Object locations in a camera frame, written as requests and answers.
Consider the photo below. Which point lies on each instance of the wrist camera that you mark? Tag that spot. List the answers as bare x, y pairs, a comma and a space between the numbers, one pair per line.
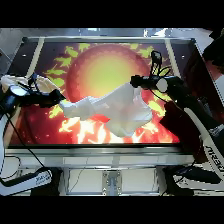
33, 80
155, 60

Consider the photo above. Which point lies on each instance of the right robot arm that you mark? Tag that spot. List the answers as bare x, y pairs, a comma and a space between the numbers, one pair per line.
186, 100

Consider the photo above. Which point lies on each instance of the dark red garment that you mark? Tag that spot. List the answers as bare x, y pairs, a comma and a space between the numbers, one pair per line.
173, 126

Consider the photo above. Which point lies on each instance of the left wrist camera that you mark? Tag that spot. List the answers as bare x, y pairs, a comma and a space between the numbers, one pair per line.
33, 80

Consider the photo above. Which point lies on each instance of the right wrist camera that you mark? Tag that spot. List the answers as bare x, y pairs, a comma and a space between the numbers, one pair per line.
155, 60

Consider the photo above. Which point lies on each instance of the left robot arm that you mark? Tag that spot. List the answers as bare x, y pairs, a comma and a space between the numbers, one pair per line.
20, 90

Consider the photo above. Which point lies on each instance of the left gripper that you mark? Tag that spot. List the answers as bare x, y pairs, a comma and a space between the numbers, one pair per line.
51, 98

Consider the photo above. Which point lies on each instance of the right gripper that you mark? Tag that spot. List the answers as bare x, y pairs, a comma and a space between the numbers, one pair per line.
143, 82

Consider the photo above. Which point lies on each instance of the white T-shirt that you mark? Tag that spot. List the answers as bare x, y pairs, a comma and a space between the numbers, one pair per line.
123, 106

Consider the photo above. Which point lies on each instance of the cream garment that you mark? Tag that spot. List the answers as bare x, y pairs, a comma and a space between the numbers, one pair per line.
46, 85

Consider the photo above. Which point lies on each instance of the black garment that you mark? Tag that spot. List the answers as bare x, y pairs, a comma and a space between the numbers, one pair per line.
215, 50

